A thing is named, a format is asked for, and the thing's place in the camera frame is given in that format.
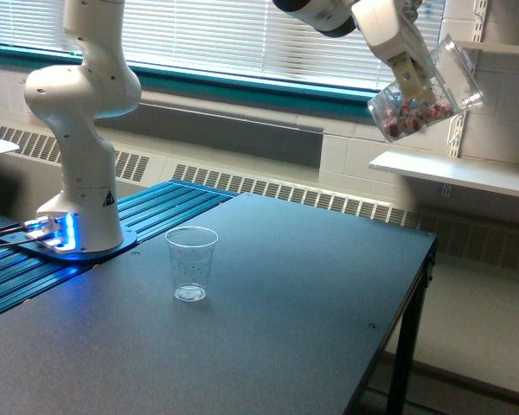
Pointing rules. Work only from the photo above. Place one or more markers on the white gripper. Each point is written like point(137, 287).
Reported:
point(388, 27)

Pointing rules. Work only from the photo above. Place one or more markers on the red white candies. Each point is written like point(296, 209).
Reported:
point(405, 121)

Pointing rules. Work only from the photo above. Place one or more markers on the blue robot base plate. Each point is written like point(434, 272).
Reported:
point(83, 257)

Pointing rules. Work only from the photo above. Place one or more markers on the clear plastic cup on table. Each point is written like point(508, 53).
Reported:
point(191, 251)

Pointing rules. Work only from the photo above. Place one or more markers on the black table leg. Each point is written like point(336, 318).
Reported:
point(409, 329)

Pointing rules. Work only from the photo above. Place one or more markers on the white window blinds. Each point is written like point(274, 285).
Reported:
point(250, 38)

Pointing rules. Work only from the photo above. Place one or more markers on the white shelf rail bracket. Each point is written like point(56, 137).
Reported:
point(471, 96)

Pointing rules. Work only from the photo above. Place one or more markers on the white wall shelf upper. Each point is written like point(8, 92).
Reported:
point(489, 47)

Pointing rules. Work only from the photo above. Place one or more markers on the white wall shelf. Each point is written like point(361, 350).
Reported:
point(491, 177)
point(489, 47)

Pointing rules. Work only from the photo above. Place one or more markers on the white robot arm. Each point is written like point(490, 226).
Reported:
point(84, 218)

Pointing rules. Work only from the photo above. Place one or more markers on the blue aluminium rail bed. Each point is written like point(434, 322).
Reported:
point(149, 213)

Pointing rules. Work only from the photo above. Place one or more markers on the baseboard radiator heater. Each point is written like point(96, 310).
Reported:
point(472, 240)

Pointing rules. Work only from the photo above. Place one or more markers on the white wall shelf lower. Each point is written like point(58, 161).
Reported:
point(491, 177)

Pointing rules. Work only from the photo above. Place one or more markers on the clear plastic cup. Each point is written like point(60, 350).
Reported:
point(191, 251)
point(445, 87)

